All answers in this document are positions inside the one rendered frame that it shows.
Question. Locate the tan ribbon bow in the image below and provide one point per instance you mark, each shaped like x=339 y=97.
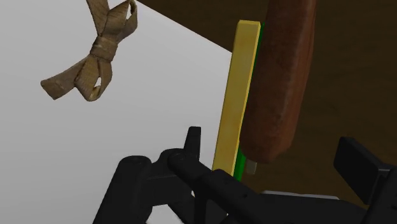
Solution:
x=104 y=49

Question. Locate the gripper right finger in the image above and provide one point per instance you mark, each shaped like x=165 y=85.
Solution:
x=361 y=169

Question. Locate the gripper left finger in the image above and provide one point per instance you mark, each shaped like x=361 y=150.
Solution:
x=139 y=186

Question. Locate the brown rounded bar with stick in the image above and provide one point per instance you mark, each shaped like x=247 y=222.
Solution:
x=279 y=93

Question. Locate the yellow flat slab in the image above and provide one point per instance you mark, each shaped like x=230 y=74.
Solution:
x=238 y=93

